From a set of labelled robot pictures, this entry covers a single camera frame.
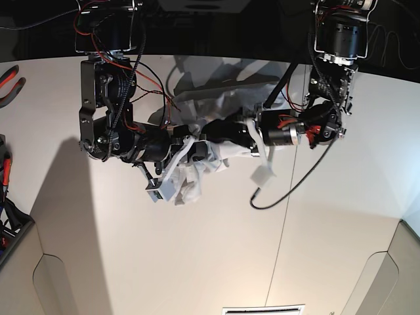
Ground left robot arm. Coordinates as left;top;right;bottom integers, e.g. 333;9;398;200
200;1;377;151

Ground white t-shirt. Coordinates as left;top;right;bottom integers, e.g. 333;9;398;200
162;82;278;206

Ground white cable on floor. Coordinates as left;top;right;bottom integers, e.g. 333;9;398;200
366;24;420;72

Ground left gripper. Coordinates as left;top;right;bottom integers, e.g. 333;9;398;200
201;108;305;148

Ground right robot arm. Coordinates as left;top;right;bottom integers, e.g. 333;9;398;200
73;1;208;175

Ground white speaker box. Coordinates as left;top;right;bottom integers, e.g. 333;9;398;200
158;0;251;14

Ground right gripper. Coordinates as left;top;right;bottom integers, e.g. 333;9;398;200
131;126;213;174

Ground orange grey pliers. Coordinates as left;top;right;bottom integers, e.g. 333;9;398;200
0;64;27;111

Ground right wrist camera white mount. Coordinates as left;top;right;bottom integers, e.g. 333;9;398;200
143;136;197;202

